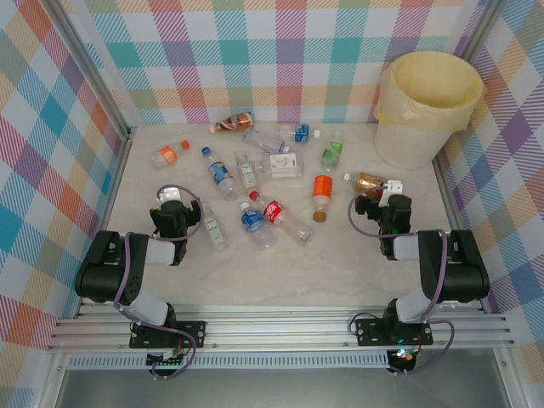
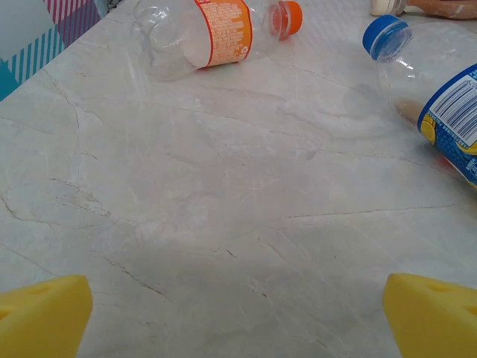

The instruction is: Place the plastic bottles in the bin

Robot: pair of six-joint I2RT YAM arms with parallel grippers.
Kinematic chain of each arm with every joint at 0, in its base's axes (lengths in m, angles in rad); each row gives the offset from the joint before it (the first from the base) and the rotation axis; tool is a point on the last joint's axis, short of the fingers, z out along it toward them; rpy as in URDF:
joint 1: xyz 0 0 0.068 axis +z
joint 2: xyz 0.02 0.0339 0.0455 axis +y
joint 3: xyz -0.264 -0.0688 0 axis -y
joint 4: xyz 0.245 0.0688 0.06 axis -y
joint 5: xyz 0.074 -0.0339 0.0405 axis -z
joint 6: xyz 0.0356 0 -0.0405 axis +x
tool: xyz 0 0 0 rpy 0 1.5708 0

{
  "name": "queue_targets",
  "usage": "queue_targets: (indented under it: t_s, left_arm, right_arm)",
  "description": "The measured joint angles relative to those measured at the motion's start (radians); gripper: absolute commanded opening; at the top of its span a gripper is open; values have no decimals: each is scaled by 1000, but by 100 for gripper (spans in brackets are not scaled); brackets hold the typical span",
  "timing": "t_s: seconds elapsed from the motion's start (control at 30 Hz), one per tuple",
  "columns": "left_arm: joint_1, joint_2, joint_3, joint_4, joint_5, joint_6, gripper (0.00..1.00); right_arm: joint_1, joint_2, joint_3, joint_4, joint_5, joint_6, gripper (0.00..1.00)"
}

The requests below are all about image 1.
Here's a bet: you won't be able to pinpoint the small bottle green-white label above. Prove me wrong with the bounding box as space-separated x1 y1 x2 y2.
235 152 260 190
199 202 230 253

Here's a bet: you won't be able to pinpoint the gold label white cap bottle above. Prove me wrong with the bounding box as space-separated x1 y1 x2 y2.
343 171 386 199

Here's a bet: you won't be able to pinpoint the orange label brown cap bottle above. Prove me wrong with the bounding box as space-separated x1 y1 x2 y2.
311 173 334 224

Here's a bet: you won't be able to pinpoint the blue label white cap bottle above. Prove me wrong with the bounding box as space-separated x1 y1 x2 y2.
239 201 273 252

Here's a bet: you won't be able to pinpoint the green label bottle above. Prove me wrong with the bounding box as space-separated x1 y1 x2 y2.
320 130 344 173

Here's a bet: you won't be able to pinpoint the beige waste bin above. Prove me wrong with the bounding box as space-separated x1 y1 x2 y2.
373 50 485 171

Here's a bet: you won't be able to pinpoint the red cola label bottle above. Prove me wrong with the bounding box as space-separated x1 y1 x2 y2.
248 190 315 247

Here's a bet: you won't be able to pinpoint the rectangular clear bottle white label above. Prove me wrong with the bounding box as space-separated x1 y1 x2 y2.
253 151 307 182

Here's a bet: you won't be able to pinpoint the brown coffee label bottle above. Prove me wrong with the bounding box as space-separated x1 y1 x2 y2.
209 111 255 134

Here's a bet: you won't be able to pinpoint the clear bottle white cap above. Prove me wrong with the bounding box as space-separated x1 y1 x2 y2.
241 128 292 154

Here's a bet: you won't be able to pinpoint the blue Pocari label bottle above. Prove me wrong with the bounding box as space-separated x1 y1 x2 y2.
275 123 322 144

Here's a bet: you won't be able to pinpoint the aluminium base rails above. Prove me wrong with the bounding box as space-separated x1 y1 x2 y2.
46 297 516 352

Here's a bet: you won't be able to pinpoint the small circuit board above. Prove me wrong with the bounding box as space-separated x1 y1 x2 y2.
388 348 418 371
146 351 188 370

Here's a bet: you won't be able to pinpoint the grey metal sheet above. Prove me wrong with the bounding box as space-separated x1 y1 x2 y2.
42 368 515 408

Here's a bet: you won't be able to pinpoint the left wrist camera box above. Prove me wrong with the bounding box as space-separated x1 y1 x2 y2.
157 185 183 204

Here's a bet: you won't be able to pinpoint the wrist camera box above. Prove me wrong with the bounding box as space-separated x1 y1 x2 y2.
379 179 404 209
157 185 183 204

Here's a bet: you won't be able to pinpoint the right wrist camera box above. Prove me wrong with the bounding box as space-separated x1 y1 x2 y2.
379 179 404 209

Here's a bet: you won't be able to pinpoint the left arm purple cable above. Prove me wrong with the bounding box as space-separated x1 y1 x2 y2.
112 184 203 382

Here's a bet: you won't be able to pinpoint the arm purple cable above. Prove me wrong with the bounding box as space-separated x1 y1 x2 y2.
348 189 456 377
112 184 203 382

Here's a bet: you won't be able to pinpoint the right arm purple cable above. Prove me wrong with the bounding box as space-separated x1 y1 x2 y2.
348 189 456 377

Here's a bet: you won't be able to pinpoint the aluminium frame post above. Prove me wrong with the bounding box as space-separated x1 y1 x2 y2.
450 0 502 60
50 0 133 141

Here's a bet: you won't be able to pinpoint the white slotted cable duct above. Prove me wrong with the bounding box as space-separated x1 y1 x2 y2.
67 355 390 370

